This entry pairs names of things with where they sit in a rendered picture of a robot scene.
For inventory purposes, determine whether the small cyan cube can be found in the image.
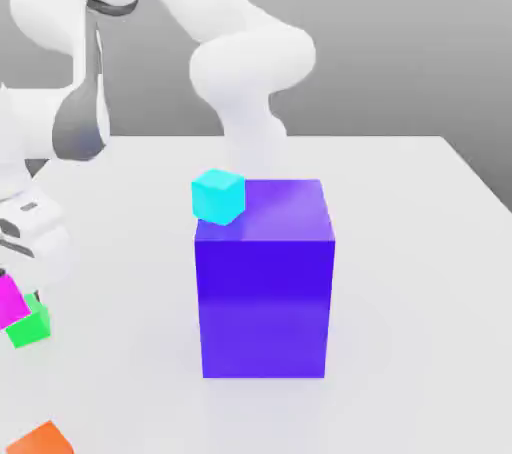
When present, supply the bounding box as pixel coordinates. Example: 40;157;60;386
190;168;247;227

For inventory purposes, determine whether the small orange cube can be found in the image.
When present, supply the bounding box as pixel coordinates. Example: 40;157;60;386
3;420;76;454

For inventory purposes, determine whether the small green cube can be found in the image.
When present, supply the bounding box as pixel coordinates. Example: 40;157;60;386
4;292;53;350

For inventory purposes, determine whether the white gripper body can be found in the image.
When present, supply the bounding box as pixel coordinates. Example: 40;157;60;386
0;214;72;295

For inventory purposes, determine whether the small magenta cube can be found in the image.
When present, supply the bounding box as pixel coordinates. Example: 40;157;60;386
0;273;32;332

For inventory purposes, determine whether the large purple box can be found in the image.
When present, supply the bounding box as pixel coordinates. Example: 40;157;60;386
194;178;336;380

